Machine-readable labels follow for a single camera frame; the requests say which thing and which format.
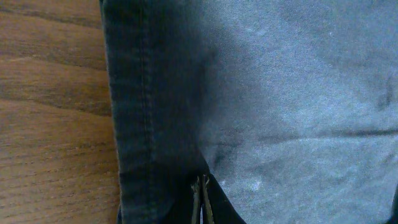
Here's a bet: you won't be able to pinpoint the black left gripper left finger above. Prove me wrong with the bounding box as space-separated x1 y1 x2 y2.
167 176 201 224

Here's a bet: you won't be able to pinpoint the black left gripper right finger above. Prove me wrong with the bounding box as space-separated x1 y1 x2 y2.
201 174 246 224

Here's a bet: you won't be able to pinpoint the navy blue shorts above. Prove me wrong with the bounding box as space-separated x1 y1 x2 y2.
99 0 397 223

